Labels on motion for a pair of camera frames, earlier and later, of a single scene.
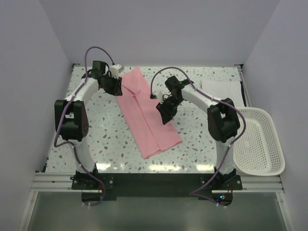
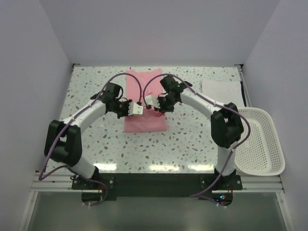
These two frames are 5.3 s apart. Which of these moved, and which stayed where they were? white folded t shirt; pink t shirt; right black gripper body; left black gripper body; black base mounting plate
Moved: pink t shirt; left black gripper body
Stayed: right black gripper body; black base mounting plate; white folded t shirt
